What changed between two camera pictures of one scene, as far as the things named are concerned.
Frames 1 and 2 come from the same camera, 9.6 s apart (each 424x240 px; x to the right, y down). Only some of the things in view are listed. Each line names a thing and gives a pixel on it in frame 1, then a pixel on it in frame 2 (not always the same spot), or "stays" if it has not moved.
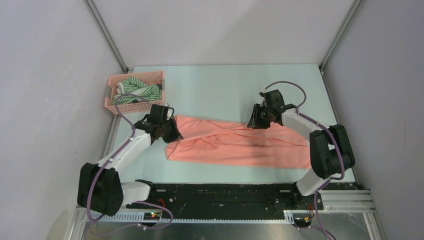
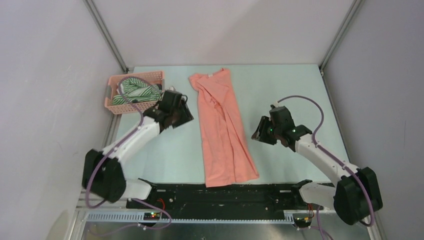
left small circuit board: [151, 216] stays
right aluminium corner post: [351, 13] stays
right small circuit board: [303, 220] stays
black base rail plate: [219, 198] stays
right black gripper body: [261, 117] to [267, 132]
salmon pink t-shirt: [236, 143] to [228, 157]
